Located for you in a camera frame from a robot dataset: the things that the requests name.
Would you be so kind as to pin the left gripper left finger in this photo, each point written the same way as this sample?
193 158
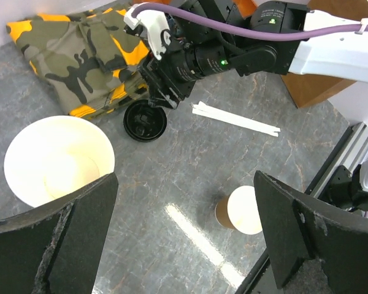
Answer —
57 247

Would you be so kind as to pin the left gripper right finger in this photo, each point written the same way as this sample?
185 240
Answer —
298 227

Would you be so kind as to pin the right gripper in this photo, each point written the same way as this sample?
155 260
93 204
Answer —
171 78

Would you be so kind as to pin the single brown paper cup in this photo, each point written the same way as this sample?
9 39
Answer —
239 211

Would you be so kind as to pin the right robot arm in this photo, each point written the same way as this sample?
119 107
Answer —
192 40

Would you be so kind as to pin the white wrapped straw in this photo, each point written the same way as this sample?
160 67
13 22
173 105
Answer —
220 110
236 118

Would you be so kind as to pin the camouflage folded cloth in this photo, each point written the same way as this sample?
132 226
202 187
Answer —
87 57

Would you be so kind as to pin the stack of paper cups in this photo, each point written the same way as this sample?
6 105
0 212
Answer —
56 156

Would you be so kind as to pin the brown paper bag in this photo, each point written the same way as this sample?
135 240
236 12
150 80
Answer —
308 90

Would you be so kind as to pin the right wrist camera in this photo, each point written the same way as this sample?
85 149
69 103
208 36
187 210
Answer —
155 23

